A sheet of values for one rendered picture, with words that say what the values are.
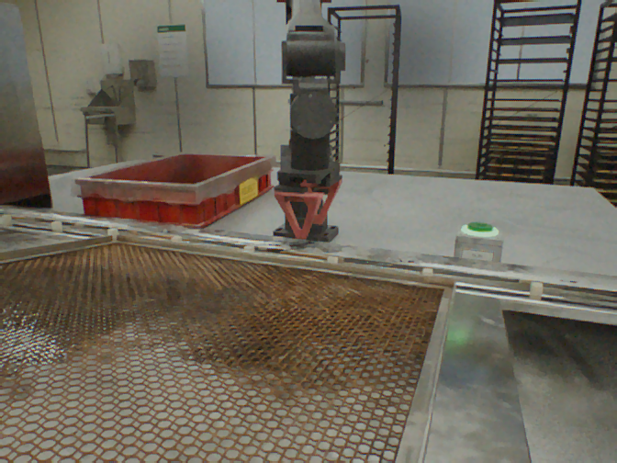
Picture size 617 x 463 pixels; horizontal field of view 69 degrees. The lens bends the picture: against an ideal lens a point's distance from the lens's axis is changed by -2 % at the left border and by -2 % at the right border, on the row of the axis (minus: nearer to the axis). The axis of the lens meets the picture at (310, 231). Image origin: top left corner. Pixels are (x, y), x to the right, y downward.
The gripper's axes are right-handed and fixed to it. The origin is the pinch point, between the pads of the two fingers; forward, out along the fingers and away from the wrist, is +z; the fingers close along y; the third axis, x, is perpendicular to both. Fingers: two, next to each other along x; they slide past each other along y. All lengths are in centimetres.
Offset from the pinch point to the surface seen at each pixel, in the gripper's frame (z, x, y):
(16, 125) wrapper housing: -11, 79, 16
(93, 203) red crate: 6, 59, 15
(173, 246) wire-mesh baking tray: 1.7, 17.1, -10.9
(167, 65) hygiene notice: -39, 352, 441
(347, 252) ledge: 5.0, -5.0, 3.7
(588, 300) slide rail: 5.8, -38.8, -0.4
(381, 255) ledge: 4.9, -10.5, 3.9
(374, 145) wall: 48, 83, 438
